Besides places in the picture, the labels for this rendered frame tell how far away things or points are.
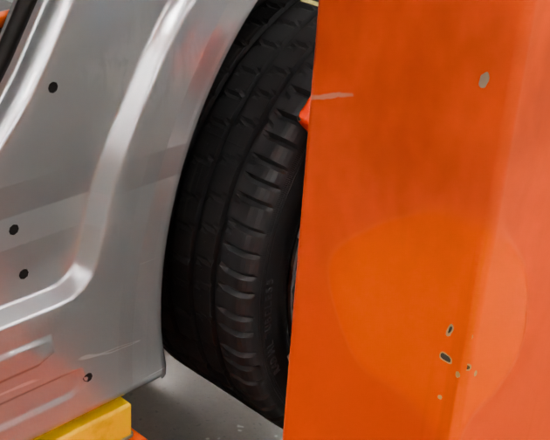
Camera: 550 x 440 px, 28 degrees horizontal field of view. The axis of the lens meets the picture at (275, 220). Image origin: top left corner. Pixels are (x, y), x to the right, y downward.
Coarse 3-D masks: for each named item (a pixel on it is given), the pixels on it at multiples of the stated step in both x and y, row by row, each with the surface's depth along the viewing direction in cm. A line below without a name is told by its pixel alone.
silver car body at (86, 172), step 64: (0, 0) 166; (64, 0) 106; (128, 0) 111; (192, 0) 114; (0, 64) 105; (64, 64) 108; (128, 64) 114; (192, 64) 117; (0, 128) 107; (64, 128) 111; (128, 128) 115; (0, 192) 108; (64, 192) 114; (128, 192) 117; (0, 256) 111; (64, 256) 117; (128, 256) 121; (0, 320) 112; (64, 320) 117; (128, 320) 124; (0, 384) 114; (64, 384) 121; (128, 384) 128
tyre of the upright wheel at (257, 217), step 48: (288, 0) 137; (240, 48) 134; (288, 48) 131; (240, 96) 131; (288, 96) 127; (192, 144) 134; (240, 144) 129; (288, 144) 126; (192, 192) 132; (240, 192) 128; (288, 192) 127; (192, 240) 133; (240, 240) 127; (288, 240) 130; (192, 288) 136; (240, 288) 129; (192, 336) 141; (240, 336) 132; (288, 336) 138; (240, 384) 139
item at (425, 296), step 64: (320, 0) 72; (384, 0) 68; (448, 0) 65; (512, 0) 62; (320, 64) 73; (384, 64) 70; (448, 64) 66; (512, 64) 63; (320, 128) 75; (384, 128) 71; (448, 128) 68; (512, 128) 65; (320, 192) 77; (384, 192) 73; (448, 192) 69; (512, 192) 68; (320, 256) 79; (384, 256) 74; (448, 256) 70; (512, 256) 71; (320, 320) 81; (384, 320) 76; (448, 320) 72; (512, 320) 74; (320, 384) 83; (384, 384) 78; (448, 384) 74; (512, 384) 78
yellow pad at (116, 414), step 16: (80, 416) 128; (96, 416) 128; (112, 416) 129; (128, 416) 131; (48, 432) 125; (64, 432) 125; (80, 432) 126; (96, 432) 128; (112, 432) 130; (128, 432) 132
